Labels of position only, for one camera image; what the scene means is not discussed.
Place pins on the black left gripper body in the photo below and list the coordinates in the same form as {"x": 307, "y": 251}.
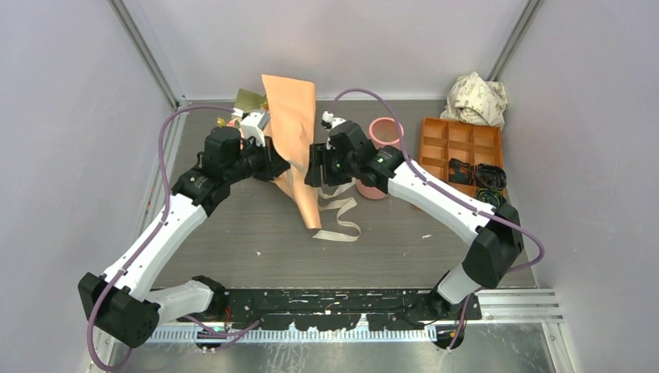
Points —
{"x": 255, "y": 160}

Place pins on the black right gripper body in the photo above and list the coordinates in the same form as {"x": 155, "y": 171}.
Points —
{"x": 337, "y": 170}

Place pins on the beige ribbon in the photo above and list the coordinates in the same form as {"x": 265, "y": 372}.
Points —
{"x": 341, "y": 206}

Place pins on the pink cylindrical vase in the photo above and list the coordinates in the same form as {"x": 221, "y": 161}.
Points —
{"x": 382, "y": 131}

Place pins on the peach paper bouquet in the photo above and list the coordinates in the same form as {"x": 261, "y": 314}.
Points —
{"x": 291, "y": 104}

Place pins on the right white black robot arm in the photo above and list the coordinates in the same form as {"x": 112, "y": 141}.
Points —
{"x": 491, "y": 233}

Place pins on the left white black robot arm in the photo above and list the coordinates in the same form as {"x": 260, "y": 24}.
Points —
{"x": 154, "y": 247}

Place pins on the orange compartment tray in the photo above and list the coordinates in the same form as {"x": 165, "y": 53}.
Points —
{"x": 465, "y": 156}

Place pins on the crumpled white patterned cloth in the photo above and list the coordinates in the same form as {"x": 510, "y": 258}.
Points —
{"x": 473, "y": 100}

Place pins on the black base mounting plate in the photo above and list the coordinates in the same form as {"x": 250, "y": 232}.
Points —
{"x": 337, "y": 309}

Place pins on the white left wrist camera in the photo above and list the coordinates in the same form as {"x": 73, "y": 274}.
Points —
{"x": 254, "y": 125}

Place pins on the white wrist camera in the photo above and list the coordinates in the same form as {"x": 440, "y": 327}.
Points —
{"x": 254, "y": 125}
{"x": 329, "y": 121}

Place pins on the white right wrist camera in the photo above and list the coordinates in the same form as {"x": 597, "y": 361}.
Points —
{"x": 329, "y": 121}

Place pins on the aluminium front rail frame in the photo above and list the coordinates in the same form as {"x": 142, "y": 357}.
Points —
{"x": 505, "y": 306}

